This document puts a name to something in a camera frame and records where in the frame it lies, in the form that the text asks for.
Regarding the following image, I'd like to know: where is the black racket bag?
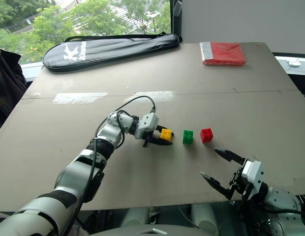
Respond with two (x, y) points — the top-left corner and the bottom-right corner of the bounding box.
(42, 32), (183, 73)

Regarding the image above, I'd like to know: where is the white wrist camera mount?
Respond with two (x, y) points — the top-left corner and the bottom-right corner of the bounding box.
(241, 160), (266, 199)
(134, 113), (160, 140)

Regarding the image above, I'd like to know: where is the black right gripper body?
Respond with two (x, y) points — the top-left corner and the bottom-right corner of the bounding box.
(228, 158), (254, 197)

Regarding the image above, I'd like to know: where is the small white device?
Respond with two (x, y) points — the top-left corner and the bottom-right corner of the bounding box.
(287, 58), (302, 68)

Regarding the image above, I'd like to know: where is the grey window handle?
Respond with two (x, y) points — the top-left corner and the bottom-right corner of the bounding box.
(173, 0), (183, 16)

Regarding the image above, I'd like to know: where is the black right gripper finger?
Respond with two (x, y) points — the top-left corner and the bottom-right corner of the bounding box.
(214, 147), (246, 165)
(200, 171), (236, 201)

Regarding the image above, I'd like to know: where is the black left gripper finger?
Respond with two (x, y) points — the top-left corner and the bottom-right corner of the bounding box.
(156, 125), (175, 137)
(148, 136), (174, 147)

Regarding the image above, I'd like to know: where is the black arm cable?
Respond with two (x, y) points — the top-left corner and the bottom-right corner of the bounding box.
(237, 194), (305, 236)
(61, 95), (157, 236)

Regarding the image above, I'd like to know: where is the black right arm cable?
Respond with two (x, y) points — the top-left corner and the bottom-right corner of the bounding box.
(237, 194), (305, 236)

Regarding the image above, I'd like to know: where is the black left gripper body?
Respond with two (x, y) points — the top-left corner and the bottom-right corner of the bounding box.
(142, 124), (163, 148)

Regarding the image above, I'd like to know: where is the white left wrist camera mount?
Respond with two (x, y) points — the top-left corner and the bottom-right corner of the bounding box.
(134, 113), (160, 140)

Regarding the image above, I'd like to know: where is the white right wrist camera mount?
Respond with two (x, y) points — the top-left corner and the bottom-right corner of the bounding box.
(241, 160), (266, 199)

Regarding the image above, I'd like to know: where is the grey rounded robot leg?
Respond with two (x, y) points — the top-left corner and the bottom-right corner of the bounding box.
(120, 206), (151, 230)
(191, 204), (220, 236)

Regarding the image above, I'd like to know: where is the dark hanging garment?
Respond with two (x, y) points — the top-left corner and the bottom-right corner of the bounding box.
(0, 48), (28, 136)

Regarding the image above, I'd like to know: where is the yellow toy brick cube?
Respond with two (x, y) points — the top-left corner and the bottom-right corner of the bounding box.
(160, 128), (174, 143)

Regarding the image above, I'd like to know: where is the red packet in plastic wrap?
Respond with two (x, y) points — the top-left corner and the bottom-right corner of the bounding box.
(199, 42), (249, 67)

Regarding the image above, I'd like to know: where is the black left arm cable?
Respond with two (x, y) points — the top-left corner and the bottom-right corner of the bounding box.
(61, 95), (157, 236)

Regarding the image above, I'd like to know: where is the green toy brick cube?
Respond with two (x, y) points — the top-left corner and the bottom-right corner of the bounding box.
(182, 129), (195, 145)

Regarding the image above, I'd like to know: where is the red toy brick cube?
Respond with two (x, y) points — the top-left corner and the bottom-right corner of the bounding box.
(200, 127), (214, 144)

